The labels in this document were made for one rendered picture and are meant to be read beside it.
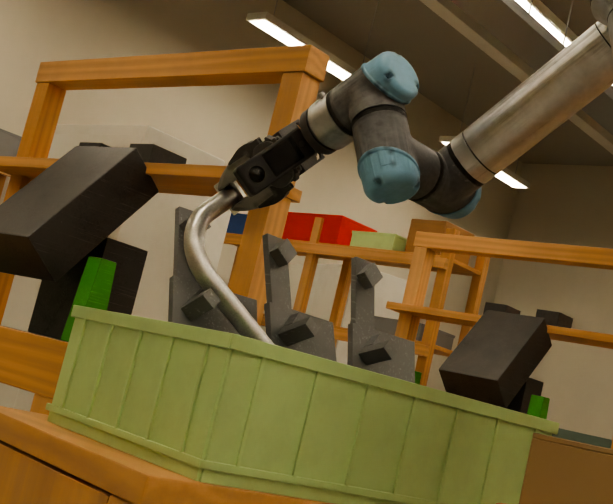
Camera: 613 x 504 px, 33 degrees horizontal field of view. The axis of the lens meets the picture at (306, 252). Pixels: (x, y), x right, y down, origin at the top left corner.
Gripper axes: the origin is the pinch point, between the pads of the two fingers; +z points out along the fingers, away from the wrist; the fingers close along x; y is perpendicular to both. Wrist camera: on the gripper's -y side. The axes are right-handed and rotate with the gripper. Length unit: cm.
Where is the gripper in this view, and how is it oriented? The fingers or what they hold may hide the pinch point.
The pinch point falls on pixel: (228, 196)
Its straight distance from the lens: 155.4
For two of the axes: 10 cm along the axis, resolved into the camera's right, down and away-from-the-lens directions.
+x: -5.7, -8.2, -0.7
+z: -6.6, 4.1, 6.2
